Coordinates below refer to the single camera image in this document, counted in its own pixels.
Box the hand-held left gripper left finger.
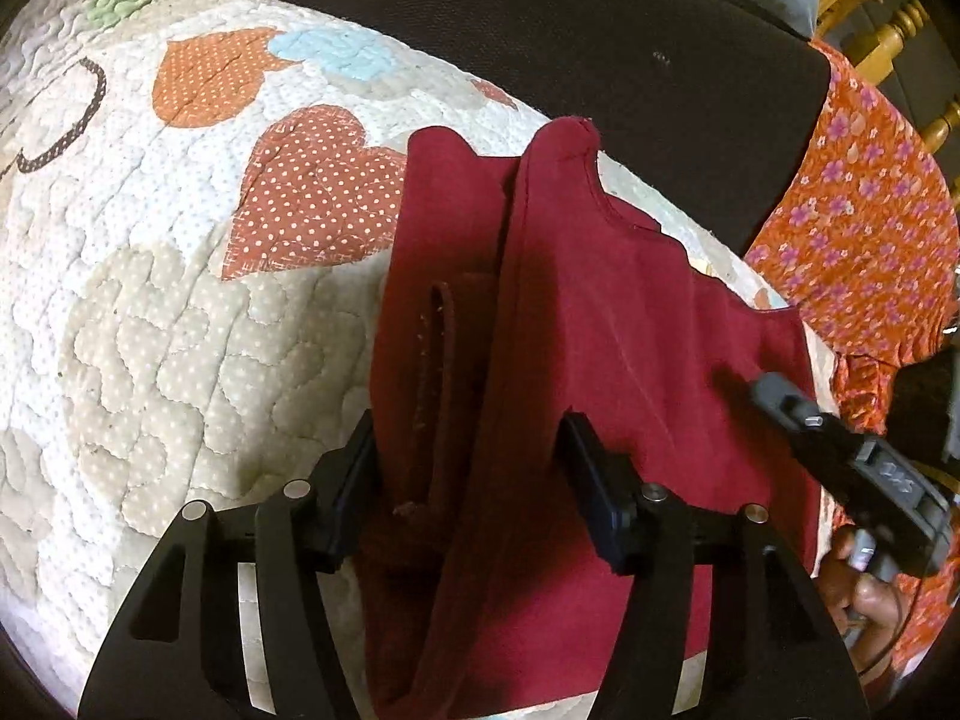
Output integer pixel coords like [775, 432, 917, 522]
[77, 409, 380, 720]

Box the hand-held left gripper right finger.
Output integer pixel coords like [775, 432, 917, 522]
[559, 409, 871, 720]

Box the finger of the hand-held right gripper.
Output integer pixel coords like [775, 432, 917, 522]
[748, 371, 863, 485]

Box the maroon small shirt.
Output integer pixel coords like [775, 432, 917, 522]
[364, 116, 826, 720]

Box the person's right hand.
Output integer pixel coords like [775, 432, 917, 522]
[817, 525, 917, 683]

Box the orange floral cloth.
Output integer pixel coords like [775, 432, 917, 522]
[742, 37, 960, 683]

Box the white quilted heart blanket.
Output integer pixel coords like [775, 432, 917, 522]
[0, 0, 841, 720]

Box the dark brown blanket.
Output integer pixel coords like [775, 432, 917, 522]
[232, 0, 837, 256]

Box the yellow wooden bed frame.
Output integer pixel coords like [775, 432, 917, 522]
[814, 0, 960, 158]

